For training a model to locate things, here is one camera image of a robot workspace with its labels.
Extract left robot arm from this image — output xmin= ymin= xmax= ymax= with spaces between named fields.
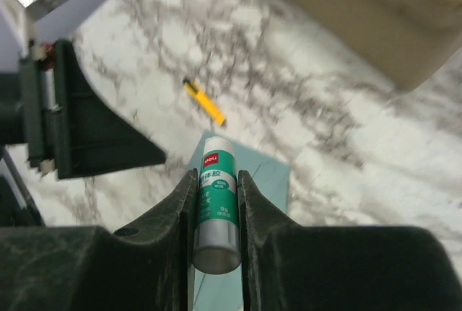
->
xmin=1 ymin=40 xmax=166 ymax=227

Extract tan plastic toolbox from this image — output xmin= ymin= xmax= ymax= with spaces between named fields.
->
xmin=290 ymin=0 xmax=461 ymax=90

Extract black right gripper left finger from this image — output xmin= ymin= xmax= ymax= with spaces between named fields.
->
xmin=1 ymin=170 xmax=198 ymax=310

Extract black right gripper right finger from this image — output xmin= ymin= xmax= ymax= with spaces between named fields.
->
xmin=237 ymin=171 xmax=461 ymax=310

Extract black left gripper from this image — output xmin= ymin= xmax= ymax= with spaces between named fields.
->
xmin=1 ymin=40 xmax=166 ymax=179

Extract yellow utility knife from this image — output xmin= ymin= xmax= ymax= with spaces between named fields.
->
xmin=183 ymin=77 xmax=226 ymax=126

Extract green white glue stick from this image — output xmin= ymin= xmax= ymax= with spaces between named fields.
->
xmin=192 ymin=136 xmax=241 ymax=275

